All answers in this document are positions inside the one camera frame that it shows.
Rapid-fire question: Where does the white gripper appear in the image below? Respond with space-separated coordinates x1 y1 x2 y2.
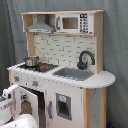
0 85 21 115

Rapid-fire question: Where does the white oven door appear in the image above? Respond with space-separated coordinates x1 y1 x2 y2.
17 87 39 128

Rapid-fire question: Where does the wooden toy kitchen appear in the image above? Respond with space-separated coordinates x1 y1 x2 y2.
9 10 115 128

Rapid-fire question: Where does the red stove knob left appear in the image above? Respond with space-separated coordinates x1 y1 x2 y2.
14 76 19 82

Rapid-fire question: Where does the red stove knob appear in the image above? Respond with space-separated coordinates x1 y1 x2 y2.
32 81 38 87
14 76 19 82

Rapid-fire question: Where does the red stove knob right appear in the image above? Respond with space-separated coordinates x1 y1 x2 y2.
32 81 38 87

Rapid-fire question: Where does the silver toy pot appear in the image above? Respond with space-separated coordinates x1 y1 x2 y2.
24 56 40 67

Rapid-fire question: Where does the black toy stovetop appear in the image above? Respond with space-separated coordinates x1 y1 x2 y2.
21 63 57 72

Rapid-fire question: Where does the white fridge door with dispenser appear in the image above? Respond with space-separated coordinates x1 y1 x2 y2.
46 81 83 128

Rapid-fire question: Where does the grey toy sink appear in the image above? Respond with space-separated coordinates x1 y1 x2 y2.
53 67 93 81

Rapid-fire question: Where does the silver range hood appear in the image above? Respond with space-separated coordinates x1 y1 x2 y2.
26 15 54 34

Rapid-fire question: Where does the black toy faucet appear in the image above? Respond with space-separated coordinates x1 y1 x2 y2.
77 50 95 70

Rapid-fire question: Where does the toy microwave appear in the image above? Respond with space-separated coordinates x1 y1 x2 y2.
56 13 94 34

